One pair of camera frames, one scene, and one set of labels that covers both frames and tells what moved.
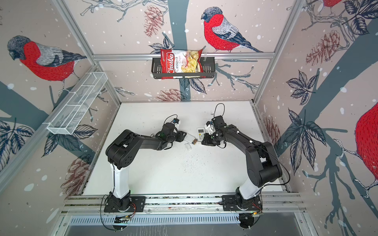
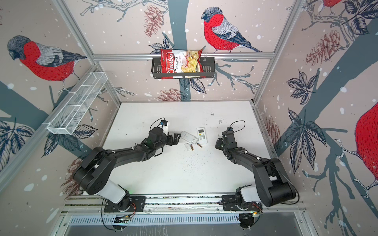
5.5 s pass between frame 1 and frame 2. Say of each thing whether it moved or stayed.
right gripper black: moved
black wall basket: stayed
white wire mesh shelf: stayed
